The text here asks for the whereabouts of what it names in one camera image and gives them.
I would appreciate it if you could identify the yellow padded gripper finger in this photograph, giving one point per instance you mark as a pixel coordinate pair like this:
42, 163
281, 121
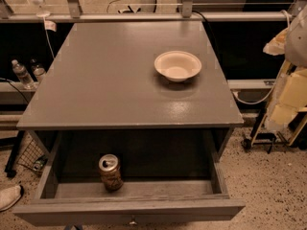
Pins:
277, 45
288, 96

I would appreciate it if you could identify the orange soda can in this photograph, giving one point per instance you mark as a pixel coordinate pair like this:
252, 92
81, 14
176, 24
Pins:
109, 168

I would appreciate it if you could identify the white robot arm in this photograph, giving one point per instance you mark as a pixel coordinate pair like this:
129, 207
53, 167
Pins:
296, 40

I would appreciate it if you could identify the open grey top drawer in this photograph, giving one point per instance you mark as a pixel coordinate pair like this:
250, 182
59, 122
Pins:
169, 176

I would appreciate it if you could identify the grey cabinet counter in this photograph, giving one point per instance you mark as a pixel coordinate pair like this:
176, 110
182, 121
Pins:
103, 86

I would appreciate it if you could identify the white paper bowl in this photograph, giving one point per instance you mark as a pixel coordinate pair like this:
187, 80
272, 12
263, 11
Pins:
177, 66

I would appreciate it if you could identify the clear water bottle right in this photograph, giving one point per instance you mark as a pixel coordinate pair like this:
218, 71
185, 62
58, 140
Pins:
38, 70

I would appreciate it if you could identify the clear water bottle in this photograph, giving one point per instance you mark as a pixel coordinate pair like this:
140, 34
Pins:
38, 70
23, 75

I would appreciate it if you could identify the clear water bottle left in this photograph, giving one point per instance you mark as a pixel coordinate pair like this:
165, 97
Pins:
23, 75

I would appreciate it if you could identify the white shoe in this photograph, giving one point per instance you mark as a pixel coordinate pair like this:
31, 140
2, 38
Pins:
9, 196

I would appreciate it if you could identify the yellow wheeled cart frame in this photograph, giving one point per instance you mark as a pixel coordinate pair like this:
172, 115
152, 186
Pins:
298, 139

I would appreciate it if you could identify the can in wire basket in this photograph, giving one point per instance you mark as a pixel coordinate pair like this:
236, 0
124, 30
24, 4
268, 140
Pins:
39, 164

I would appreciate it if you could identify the black wire basket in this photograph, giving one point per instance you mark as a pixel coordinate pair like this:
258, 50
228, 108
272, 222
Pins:
29, 155

